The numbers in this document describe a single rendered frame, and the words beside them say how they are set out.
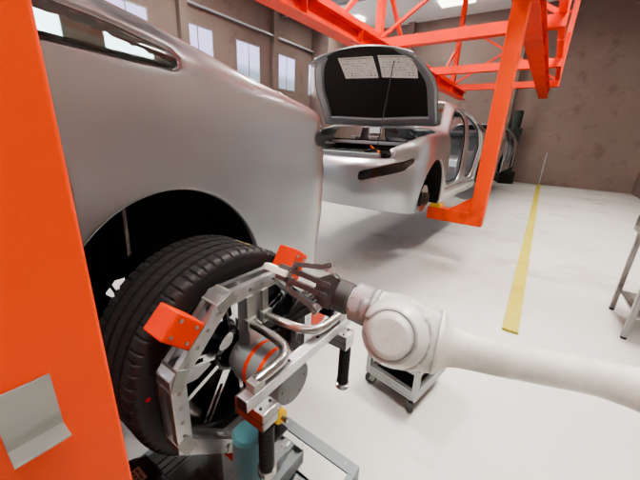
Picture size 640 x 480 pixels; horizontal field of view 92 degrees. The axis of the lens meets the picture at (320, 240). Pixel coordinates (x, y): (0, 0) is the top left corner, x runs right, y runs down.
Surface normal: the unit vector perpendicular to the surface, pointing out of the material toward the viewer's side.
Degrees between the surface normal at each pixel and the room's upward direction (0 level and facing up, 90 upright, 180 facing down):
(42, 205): 90
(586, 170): 90
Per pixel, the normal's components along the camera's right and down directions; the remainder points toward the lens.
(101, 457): 0.81, 0.22
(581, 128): -0.57, 0.24
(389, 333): -0.47, -0.18
